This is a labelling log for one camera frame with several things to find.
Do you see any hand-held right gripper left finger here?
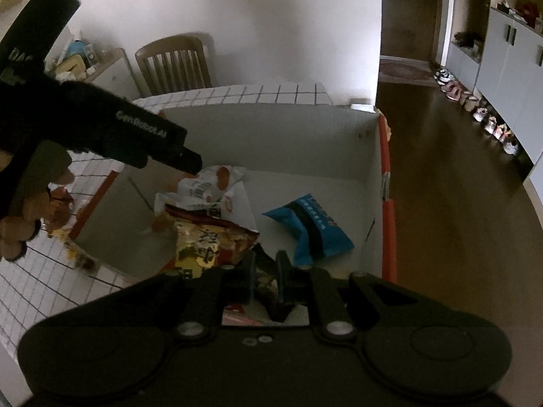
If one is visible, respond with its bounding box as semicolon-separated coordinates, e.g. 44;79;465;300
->
140;251;259;342

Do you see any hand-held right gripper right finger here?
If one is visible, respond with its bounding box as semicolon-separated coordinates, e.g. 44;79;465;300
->
276;251;425;344

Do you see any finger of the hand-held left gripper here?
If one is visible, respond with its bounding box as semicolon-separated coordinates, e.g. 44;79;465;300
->
144;146;203;175

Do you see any white orange snack packet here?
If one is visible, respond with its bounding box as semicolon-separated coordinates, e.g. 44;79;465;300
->
155;164;247;215

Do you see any blue snack packet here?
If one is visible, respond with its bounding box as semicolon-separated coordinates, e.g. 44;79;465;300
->
262;194;355;266

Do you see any yellow chip bag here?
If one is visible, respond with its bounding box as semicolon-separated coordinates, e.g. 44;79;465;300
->
153;214;260;278

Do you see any white black-print snack packet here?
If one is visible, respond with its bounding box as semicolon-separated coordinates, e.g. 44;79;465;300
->
199;182;259;232

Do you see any brown snack packet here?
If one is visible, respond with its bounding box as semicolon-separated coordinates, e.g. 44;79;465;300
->
48;187;76;238

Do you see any red cardboard box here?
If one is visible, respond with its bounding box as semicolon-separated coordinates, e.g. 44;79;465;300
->
68;104;397;327

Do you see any yellow snack packet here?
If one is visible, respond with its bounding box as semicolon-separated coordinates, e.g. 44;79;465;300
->
63;237;100;274

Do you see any person's left hand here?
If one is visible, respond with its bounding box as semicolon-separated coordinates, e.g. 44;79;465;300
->
0;140;76;264

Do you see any wood-topped white sideboard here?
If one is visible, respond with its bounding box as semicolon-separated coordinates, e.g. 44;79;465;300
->
51;46;141;100

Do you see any wooden chair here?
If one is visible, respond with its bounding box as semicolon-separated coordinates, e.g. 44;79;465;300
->
135;34;213;96

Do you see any white checkered tablecloth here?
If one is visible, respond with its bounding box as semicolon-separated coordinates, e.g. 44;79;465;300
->
0;81;334;348

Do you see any door mat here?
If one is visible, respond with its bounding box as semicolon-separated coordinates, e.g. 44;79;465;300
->
379;58;437;85

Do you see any row of shoes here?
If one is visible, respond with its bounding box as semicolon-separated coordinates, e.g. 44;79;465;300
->
433;68;522;156

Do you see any brown door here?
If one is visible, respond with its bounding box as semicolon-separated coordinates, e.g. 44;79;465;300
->
379;0;452;62

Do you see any white wall cabinet unit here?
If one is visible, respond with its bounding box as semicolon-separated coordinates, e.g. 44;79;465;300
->
445;0;543;170

